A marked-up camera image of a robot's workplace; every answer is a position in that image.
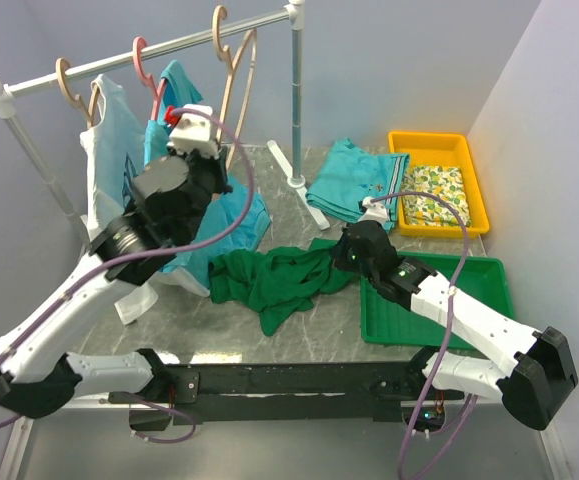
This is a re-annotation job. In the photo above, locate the beige hanger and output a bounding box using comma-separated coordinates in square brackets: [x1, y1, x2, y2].
[55, 57, 101, 129]
[211, 5, 259, 171]

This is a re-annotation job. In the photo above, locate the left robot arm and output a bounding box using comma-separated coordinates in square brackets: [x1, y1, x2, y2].
[0, 148, 232, 419]

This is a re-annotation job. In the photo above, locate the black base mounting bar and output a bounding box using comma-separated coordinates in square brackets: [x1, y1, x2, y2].
[107, 362, 465, 434]

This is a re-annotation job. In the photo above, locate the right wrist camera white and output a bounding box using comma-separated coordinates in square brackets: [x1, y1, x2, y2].
[357, 197, 392, 231]

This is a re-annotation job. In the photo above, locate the light blue t shirt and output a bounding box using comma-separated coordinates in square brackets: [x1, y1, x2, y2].
[144, 60, 271, 297]

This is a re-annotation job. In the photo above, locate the white metal clothes rack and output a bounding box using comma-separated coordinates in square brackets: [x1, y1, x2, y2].
[0, 1, 329, 245]

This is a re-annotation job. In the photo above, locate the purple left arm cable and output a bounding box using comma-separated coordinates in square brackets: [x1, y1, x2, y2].
[0, 104, 255, 444]

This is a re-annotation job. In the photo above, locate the yellow plastic bin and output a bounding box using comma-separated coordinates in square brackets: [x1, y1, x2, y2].
[388, 130, 490, 238]

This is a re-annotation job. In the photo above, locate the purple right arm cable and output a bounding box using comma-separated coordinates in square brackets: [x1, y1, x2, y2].
[368, 192, 480, 480]

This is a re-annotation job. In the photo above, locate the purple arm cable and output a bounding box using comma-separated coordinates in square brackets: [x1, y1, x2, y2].
[0, 104, 255, 444]
[368, 192, 480, 480]

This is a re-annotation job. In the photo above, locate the pink plastic hanger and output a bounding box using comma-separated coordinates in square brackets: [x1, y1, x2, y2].
[132, 36, 167, 121]

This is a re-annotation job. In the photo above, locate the lemon print folded cloth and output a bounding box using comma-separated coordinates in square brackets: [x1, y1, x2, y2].
[401, 165, 471, 227]

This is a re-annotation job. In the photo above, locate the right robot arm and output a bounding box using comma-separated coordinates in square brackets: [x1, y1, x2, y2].
[331, 220, 578, 431]

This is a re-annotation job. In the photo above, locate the white t shirt blue print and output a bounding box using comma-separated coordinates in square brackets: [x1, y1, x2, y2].
[79, 73, 160, 326]

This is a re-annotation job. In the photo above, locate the green t shirt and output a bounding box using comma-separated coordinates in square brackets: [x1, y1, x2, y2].
[209, 238, 357, 337]

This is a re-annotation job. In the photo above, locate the aluminium frame rail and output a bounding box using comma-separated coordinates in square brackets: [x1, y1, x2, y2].
[0, 400, 572, 479]

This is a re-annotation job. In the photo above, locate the green plastic tray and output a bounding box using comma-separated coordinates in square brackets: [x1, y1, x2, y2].
[360, 257, 515, 347]

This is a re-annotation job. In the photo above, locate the folded teal shirt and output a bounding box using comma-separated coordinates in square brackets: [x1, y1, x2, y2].
[306, 139, 410, 223]

